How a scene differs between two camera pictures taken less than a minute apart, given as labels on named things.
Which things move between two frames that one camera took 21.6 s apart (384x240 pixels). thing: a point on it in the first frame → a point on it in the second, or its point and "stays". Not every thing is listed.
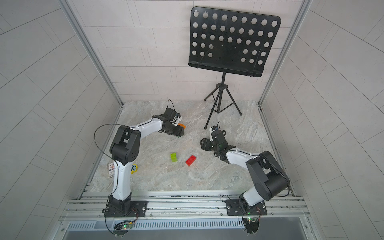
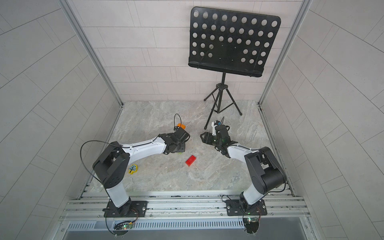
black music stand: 232,42 stays
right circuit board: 252,224 stays
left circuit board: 121,228 stays
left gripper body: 173,130 → 180,147
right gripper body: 211,146 → 214,140
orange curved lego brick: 184,126 stays
